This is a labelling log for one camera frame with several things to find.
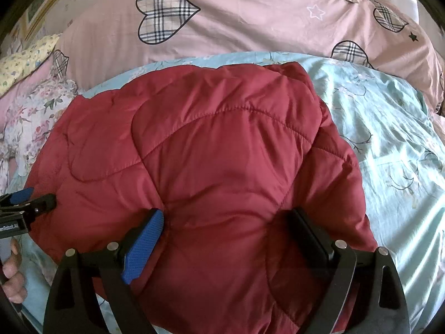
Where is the person's left hand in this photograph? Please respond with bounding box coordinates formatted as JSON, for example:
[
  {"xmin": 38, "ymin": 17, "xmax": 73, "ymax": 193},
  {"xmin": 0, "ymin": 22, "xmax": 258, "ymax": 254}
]
[{"xmin": 2, "ymin": 238, "xmax": 28, "ymax": 304}]

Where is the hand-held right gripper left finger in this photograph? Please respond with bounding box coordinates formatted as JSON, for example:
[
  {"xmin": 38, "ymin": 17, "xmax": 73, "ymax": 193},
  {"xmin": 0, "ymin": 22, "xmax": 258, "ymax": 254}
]
[{"xmin": 42, "ymin": 208, "xmax": 165, "ymax": 334}]

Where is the pink duvet with plaid hearts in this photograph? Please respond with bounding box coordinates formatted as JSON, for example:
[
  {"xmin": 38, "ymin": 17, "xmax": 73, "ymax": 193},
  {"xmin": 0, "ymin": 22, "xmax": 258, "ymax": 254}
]
[{"xmin": 35, "ymin": 0, "xmax": 445, "ymax": 119}]

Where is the yellow floral pillow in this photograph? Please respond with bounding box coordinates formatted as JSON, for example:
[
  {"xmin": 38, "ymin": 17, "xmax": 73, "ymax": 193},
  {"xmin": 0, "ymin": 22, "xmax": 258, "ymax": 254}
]
[{"xmin": 0, "ymin": 33, "xmax": 62, "ymax": 97}]

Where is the floral white pillow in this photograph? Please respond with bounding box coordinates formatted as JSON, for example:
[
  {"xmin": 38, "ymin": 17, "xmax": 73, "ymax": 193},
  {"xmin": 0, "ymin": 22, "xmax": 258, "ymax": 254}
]
[{"xmin": 0, "ymin": 76, "xmax": 81, "ymax": 195}]

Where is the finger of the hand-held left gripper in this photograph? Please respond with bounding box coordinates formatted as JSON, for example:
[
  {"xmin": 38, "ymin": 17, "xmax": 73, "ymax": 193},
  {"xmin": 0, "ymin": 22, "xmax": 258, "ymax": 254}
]
[
  {"xmin": 19, "ymin": 194, "xmax": 57, "ymax": 220},
  {"xmin": 0, "ymin": 187, "xmax": 35, "ymax": 207}
]

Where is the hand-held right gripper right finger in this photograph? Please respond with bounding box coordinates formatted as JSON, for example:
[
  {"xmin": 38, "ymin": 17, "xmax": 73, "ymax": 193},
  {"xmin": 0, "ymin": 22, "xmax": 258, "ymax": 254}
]
[{"xmin": 288, "ymin": 207, "xmax": 411, "ymax": 334}]

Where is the light blue floral bed sheet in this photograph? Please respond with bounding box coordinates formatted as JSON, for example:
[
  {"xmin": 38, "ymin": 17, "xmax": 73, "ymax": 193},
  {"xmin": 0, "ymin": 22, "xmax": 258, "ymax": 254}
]
[{"xmin": 10, "ymin": 51, "xmax": 445, "ymax": 334}]

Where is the red puffer jacket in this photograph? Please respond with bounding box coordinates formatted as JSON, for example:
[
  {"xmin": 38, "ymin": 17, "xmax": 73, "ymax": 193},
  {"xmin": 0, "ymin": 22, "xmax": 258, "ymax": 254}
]
[{"xmin": 24, "ymin": 61, "xmax": 380, "ymax": 334}]

